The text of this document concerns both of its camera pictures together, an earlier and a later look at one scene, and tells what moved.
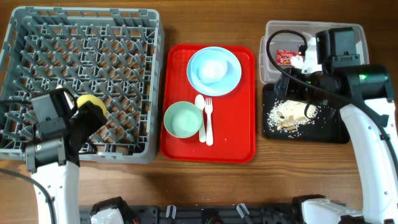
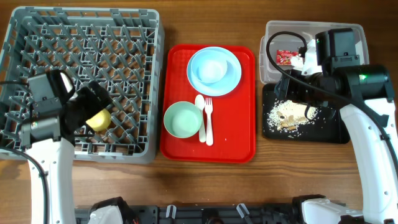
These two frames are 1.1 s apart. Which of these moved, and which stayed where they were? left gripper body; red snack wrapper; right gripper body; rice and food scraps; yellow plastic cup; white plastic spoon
Moved: yellow plastic cup; left gripper body
Stayed: rice and food scraps; red snack wrapper; right gripper body; white plastic spoon
